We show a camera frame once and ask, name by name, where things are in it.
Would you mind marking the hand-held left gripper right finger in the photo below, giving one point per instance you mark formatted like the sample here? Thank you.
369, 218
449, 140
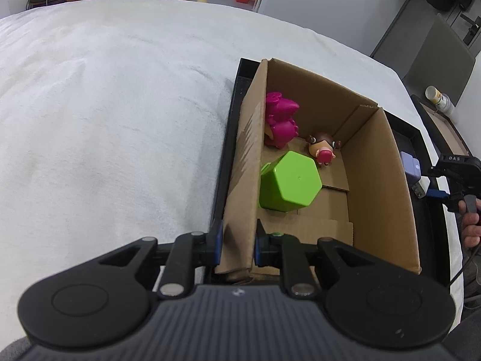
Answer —
259, 246

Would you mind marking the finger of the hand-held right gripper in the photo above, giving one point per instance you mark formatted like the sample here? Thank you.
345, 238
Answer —
437, 194
436, 172

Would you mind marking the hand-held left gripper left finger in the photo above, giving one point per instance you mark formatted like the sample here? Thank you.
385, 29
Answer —
217, 240

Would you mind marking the purple cube charger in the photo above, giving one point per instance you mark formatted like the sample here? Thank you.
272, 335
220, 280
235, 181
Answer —
409, 165

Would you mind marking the black tray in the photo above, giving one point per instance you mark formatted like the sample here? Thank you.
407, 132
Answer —
404, 137

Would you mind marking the brown cardboard box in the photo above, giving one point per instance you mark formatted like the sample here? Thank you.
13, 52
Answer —
375, 195

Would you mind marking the green hexagonal cup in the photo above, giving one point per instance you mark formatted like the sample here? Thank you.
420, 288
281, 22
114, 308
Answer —
293, 184

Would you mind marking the brown-haired doll figure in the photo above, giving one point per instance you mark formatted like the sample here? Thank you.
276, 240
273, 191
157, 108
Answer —
323, 150

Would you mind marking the magenta toy figure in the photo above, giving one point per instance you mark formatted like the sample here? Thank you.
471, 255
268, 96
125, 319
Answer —
282, 128

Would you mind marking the person's right hand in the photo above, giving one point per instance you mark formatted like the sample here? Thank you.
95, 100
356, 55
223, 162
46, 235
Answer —
471, 229

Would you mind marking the white yellow container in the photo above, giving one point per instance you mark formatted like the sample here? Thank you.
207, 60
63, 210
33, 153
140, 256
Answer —
439, 99

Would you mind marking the black door lock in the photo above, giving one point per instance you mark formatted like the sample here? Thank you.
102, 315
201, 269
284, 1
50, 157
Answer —
471, 30

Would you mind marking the grey door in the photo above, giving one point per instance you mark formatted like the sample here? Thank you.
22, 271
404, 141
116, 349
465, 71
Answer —
406, 18

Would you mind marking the black frame with brown board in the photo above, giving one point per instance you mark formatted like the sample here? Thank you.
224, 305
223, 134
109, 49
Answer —
447, 131

